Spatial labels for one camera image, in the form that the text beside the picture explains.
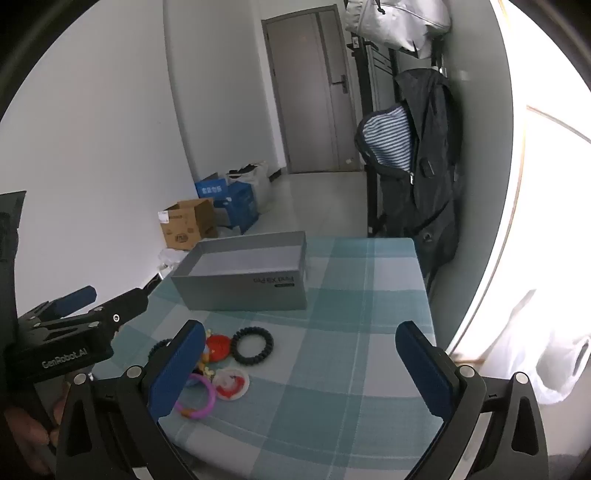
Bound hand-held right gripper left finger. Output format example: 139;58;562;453
55;319;206;480

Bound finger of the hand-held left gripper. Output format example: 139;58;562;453
18;285;99;325
34;287;150;343

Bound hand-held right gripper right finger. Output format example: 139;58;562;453
396;320;550;480

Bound red round badge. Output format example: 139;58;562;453
204;333;232;365

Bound purple bracelet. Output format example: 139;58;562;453
173;373;217;421

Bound white round badge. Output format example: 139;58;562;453
211;368;250;401

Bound black spiral hair tie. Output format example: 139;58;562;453
229;326;274;367

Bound grey cardboard box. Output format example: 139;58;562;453
171;231;308;311

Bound person's left hand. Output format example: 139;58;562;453
0;399;66;477

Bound crumpled white plastic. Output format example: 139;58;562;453
157;247;185;280

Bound teal checked cloth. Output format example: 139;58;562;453
95;236;437;480

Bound brown cardboard box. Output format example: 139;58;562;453
158;198;219;251

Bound white plastic bag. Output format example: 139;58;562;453
480;288;591;407

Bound blue cardboard box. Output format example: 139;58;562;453
195;172;258;234

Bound black metal rack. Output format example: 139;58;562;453
346;37;402;238

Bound white sack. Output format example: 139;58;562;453
225;161;273;215

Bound black jacket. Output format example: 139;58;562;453
355;68;466;296

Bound striped shirt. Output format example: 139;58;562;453
361;105;413;172

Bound grey door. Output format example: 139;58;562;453
262;4;363;175

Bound white hanging bag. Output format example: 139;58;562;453
344;0;452;60

